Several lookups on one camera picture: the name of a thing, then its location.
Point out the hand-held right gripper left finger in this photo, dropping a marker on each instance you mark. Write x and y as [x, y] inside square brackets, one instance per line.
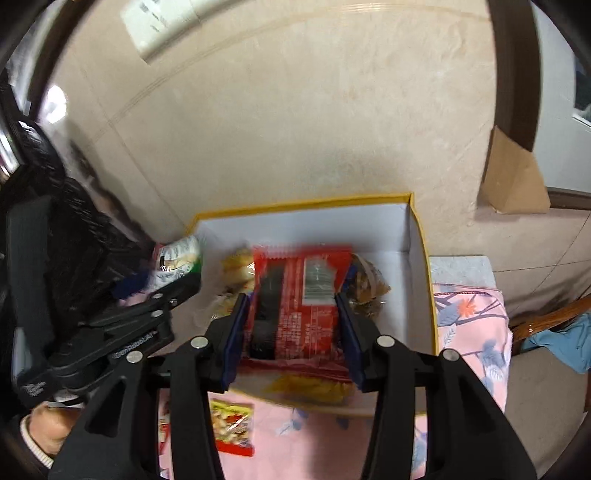
[233, 344]

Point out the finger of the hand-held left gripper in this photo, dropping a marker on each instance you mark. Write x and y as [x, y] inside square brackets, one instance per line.
[131, 285]
[157, 304]

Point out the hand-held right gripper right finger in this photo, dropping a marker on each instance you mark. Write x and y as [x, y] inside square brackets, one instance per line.
[349, 344]

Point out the green white snack packet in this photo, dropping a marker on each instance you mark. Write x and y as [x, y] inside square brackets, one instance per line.
[178, 261]

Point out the yellow cardboard box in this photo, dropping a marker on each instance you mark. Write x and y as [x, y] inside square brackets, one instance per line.
[323, 226]

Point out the person's left forearm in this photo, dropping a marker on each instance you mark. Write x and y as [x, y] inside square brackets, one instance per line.
[32, 445]

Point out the person's left hand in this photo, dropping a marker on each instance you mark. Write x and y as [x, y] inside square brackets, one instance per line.
[55, 424]

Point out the brown snack packet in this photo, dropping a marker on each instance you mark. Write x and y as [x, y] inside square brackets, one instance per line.
[369, 286]

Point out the dark carved wooden furniture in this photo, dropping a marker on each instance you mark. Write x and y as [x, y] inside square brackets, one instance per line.
[92, 221]

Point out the white puffed snack packet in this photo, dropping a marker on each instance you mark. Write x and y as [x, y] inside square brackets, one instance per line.
[238, 267]

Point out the red yellow snack packet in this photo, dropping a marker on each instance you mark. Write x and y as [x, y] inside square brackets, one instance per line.
[233, 427]

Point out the pink floral cloth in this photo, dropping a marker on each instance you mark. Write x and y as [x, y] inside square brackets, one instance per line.
[471, 332]

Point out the wooden chair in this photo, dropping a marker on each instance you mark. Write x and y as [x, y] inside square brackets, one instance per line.
[549, 321]

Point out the blue cloth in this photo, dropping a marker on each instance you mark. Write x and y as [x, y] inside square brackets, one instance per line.
[568, 344]

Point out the brown cardboard piece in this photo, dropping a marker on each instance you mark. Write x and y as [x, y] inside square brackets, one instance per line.
[512, 180]

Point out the white wall socket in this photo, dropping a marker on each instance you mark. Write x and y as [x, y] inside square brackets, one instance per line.
[171, 23]

